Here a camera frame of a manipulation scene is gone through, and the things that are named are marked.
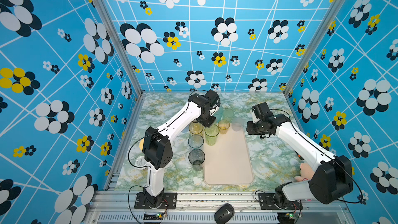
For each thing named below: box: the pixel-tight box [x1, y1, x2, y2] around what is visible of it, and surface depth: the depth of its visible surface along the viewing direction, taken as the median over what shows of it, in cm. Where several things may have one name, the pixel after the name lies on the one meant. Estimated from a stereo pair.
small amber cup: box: [217, 119, 231, 135], surface depth 98 cm
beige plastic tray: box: [203, 126, 254, 186], surface depth 90 cm
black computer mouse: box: [214, 203, 235, 224], surface depth 70 cm
